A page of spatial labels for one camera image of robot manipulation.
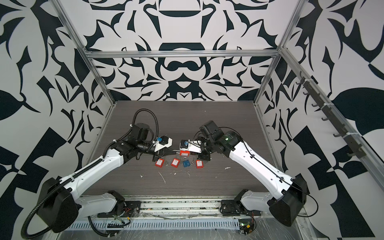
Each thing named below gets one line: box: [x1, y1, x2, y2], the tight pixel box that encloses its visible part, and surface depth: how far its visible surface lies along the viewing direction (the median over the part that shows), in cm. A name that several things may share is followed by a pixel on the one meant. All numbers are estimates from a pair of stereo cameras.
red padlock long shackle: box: [171, 158, 181, 168], surface depth 90 cm
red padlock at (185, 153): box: [179, 150, 191, 157], surface depth 72 cm
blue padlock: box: [182, 156, 191, 168], surface depth 91 cm
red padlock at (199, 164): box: [195, 159, 204, 169], surface depth 89 cm
